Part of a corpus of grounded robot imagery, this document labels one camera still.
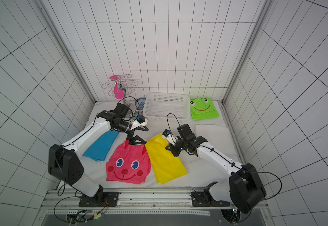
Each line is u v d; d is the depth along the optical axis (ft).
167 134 2.33
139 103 3.84
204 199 2.17
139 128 2.55
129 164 2.74
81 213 2.33
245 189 1.32
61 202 2.15
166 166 2.62
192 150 1.93
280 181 1.36
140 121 2.17
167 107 3.76
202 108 3.75
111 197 2.39
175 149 2.33
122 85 3.03
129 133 2.23
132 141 2.22
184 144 2.04
